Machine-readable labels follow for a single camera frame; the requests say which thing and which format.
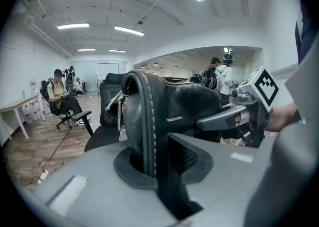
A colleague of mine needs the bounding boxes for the black leather handbag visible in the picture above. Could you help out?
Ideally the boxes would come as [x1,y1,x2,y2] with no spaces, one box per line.
[104,70,226,221]

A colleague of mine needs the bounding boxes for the white ceiling pipe run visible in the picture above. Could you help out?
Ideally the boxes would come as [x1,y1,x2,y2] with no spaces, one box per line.
[23,0,74,59]

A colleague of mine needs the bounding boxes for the white table with wooden top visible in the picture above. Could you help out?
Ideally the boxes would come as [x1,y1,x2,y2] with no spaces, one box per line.
[0,93,46,147]

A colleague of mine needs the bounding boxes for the large water dispenser jug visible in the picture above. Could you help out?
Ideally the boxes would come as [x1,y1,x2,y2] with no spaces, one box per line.
[29,78,38,96]

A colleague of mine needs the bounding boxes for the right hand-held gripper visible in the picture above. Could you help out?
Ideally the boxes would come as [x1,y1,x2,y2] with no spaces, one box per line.
[196,65,280,148]

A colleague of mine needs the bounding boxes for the black mesh office chair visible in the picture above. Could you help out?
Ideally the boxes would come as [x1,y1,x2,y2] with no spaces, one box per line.
[71,73,137,152]

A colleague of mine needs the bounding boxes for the black swivel chair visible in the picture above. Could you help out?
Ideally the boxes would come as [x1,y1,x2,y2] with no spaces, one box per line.
[39,80,75,130]

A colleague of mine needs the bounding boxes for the person's right forearm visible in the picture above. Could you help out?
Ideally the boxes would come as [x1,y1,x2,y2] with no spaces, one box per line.
[265,102,301,133]

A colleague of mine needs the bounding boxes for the whiteboard on stand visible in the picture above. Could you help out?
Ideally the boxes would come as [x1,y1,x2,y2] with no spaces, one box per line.
[96,62,120,81]

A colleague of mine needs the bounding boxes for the person's dark blue top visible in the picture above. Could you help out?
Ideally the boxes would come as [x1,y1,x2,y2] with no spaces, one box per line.
[295,1,319,65]

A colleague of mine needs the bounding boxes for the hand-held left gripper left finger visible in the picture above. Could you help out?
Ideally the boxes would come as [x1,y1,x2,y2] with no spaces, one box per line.
[34,141,179,227]

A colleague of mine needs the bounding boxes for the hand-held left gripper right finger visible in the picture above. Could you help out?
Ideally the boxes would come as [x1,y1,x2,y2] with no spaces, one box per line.
[168,133,274,227]

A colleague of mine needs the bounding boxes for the black floor cable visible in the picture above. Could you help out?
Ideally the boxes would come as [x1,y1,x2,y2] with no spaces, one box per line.
[22,126,72,187]

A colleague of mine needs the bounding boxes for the white power strip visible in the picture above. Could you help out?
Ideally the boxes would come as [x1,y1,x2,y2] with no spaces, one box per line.
[36,169,49,185]

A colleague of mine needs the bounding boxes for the group of clear water jugs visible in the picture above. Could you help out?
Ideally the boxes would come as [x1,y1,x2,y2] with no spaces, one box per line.
[21,96,52,124]

